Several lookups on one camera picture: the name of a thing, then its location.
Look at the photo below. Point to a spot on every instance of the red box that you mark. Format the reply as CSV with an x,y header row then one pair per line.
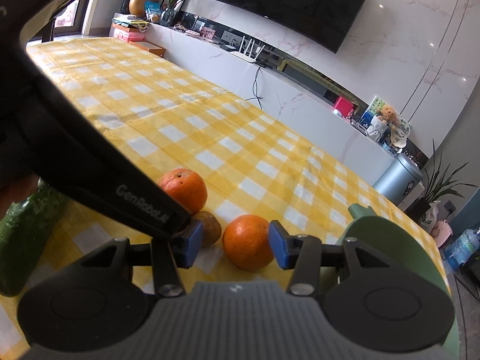
x,y
343,107

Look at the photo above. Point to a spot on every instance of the potted long-leaf plant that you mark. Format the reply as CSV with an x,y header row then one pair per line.
x,y
441,181

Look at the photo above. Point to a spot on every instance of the white plastic bag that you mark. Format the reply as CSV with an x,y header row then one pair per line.
x,y
429,218

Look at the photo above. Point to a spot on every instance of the teddy bear in pot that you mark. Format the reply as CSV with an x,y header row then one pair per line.
x,y
380,123

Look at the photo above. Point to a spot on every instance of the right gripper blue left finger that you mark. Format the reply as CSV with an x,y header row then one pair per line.
x,y
186,245

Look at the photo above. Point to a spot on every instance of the blue water jug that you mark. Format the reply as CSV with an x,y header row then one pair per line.
x,y
459,251

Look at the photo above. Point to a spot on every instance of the white tv cabinet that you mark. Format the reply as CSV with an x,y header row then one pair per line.
x,y
282,99

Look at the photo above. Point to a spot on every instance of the orange tangerine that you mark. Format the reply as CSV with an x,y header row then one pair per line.
x,y
186,187
246,243

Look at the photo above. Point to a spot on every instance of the stack of pink books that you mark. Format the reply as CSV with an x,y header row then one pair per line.
x,y
130,30

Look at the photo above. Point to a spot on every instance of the green plastic bowl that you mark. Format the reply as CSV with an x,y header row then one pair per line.
x,y
392,297

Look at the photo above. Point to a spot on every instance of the brown longan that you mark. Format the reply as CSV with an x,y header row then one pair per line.
x,y
211,228

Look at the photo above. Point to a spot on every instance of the white wifi router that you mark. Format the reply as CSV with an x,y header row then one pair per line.
x,y
249,49

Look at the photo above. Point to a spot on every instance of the pink pig plush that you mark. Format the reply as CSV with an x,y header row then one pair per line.
x,y
441,232

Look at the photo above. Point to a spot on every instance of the grey metal trash can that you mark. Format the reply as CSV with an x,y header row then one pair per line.
x,y
401,177

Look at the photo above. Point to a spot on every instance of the orange cardboard box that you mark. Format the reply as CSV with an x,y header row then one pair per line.
x,y
151,48

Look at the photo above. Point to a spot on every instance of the green cucumber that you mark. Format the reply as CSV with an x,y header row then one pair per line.
x,y
25,231

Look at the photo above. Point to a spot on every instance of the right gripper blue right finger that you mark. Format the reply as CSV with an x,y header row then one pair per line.
x,y
285,248

